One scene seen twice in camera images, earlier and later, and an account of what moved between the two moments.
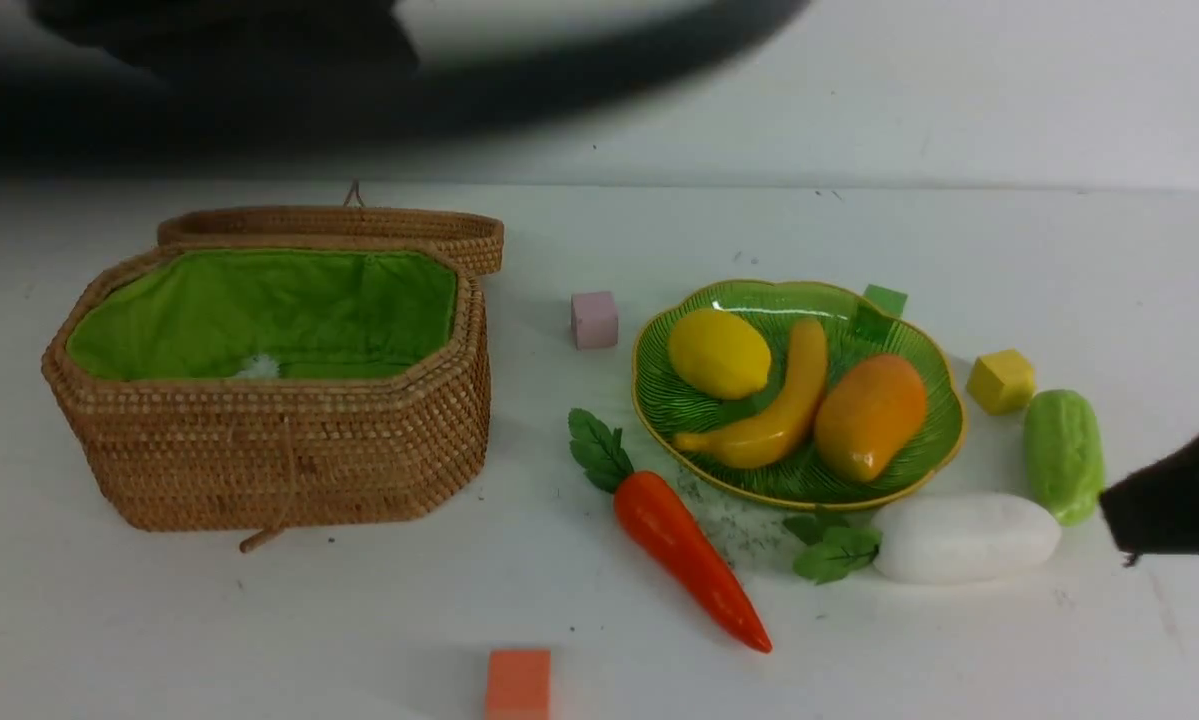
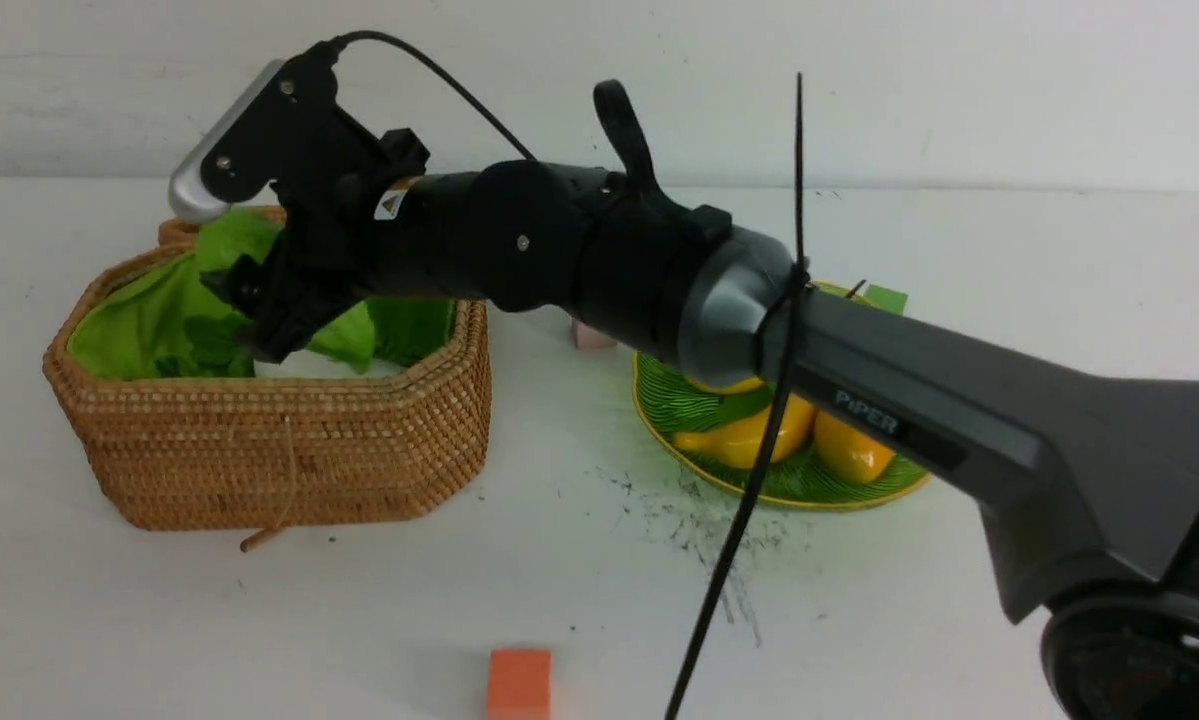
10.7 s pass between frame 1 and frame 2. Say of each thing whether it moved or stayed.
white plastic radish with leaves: moved
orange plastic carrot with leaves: moved
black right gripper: moved
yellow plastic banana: stayed
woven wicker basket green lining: stayed
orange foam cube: stayed
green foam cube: stayed
